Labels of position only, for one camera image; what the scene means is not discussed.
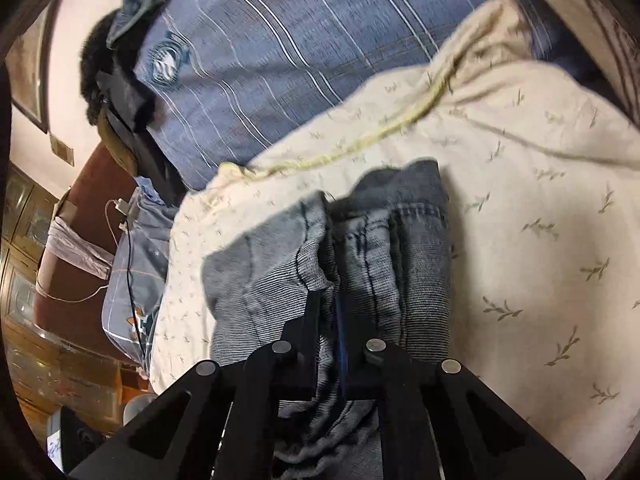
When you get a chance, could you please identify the black leather jacket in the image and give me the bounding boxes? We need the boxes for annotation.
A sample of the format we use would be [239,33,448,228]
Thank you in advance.
[95,70,192,207]

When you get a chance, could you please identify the framed wall picture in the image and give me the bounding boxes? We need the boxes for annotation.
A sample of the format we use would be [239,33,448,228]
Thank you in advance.
[4,4,57,134]

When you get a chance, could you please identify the blue patterned pillow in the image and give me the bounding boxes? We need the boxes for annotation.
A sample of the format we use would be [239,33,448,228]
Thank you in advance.
[100,175,182,377]

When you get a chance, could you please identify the striped beige pillow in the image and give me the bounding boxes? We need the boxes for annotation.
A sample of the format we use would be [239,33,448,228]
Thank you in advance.
[562,0,640,128]

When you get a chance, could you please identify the cream leaf-print blanket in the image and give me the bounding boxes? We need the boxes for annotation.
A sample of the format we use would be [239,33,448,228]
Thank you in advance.
[149,0,640,480]

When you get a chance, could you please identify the black cable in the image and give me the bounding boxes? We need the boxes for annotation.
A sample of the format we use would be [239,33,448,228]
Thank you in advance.
[119,220,152,377]

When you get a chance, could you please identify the wooden cabinet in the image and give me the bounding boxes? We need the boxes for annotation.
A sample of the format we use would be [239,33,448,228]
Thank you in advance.
[0,160,152,442]

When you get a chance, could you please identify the white cable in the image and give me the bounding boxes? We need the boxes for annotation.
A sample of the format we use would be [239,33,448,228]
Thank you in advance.
[35,199,132,305]

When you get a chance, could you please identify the grey corduroy pants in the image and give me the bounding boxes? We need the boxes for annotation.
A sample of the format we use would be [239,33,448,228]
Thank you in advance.
[201,157,454,467]

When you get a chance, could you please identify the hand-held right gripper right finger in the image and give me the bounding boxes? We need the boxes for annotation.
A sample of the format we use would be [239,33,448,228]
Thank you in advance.
[336,292,589,480]

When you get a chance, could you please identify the brown headboard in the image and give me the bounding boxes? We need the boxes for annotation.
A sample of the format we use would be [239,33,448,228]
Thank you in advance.
[35,144,152,367]

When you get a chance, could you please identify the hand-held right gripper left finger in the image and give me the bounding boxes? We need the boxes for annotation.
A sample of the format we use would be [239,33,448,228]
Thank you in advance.
[67,287,323,480]

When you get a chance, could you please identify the olive green cloth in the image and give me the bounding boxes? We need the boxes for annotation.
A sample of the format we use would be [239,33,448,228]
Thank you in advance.
[97,109,139,177]

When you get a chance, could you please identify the wall switch plate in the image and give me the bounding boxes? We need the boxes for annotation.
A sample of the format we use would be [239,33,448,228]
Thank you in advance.
[49,133,75,167]

